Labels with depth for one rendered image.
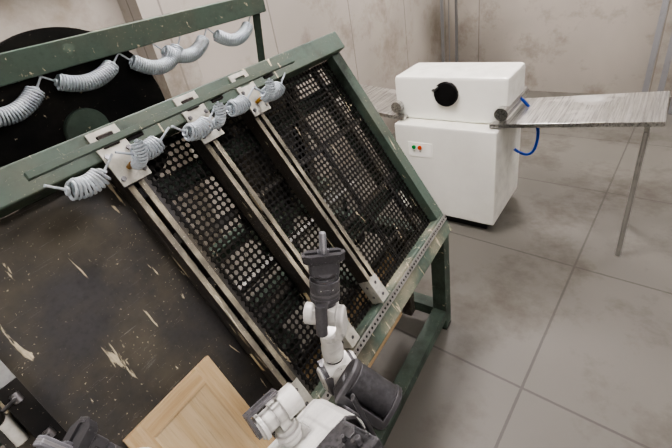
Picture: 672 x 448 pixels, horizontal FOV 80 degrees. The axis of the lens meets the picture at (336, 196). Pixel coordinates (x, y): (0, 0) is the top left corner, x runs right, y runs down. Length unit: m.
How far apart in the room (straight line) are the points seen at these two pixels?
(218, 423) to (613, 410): 2.09
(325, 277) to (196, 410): 0.62
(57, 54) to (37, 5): 1.38
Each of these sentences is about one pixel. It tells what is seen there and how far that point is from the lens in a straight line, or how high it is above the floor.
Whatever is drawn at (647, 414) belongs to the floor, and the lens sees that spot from 2.90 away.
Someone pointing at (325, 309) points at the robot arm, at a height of 1.46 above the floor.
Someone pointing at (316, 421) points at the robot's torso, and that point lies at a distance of 1.11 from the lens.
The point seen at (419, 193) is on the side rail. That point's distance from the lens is 2.38.
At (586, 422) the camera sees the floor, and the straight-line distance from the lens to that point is 2.77.
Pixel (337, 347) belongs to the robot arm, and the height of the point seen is 1.26.
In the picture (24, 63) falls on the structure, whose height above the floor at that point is 2.15.
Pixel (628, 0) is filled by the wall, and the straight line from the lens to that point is 6.93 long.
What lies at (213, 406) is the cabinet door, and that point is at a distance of 1.52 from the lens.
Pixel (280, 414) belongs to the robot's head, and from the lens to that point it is 1.05.
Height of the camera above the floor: 2.29
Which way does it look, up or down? 30 degrees down
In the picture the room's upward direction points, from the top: 11 degrees counter-clockwise
